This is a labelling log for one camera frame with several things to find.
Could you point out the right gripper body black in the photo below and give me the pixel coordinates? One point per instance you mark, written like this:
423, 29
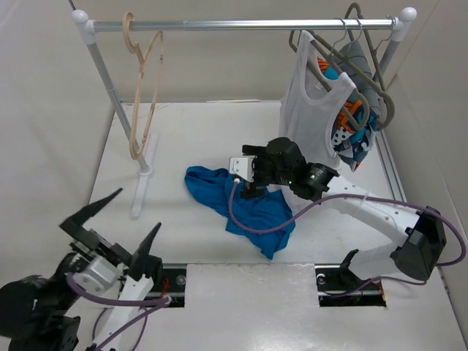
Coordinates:
265, 172

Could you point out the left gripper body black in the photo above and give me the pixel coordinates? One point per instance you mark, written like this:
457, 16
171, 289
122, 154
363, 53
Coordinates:
93, 240

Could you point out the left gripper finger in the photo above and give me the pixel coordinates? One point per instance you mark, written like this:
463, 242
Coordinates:
142, 261
73, 225

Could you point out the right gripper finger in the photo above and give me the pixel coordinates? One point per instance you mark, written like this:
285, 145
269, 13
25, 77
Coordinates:
248, 150
251, 190

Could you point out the blue t shirt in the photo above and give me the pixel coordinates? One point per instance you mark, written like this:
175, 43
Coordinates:
212, 188

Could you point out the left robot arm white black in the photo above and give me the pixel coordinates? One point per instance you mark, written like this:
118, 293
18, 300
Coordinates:
34, 309

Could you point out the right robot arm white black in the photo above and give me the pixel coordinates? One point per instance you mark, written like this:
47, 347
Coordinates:
417, 236

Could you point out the grey velvet hanger middle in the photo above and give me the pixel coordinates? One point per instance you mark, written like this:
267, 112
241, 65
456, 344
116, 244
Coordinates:
346, 60

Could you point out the grey velvet hanger rear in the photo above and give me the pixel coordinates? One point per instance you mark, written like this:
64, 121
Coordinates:
378, 83

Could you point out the white mesh tank top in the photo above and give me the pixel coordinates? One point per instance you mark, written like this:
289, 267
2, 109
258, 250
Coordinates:
311, 104

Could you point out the colourful patterned garment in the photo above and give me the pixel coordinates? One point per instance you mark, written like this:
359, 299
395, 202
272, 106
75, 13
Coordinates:
352, 146

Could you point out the silver clothes rack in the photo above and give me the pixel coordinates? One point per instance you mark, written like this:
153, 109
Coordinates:
88, 29

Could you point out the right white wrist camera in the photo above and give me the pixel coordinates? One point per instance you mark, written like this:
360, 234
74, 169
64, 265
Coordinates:
242, 167

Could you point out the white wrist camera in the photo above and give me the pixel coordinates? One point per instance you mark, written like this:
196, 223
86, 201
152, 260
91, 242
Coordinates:
98, 277
242, 167

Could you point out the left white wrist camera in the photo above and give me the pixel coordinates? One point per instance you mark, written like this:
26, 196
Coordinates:
98, 277

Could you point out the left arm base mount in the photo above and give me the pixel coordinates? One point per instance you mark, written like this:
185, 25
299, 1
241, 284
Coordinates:
173, 284

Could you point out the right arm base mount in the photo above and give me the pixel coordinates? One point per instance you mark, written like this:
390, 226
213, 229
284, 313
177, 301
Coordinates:
341, 288

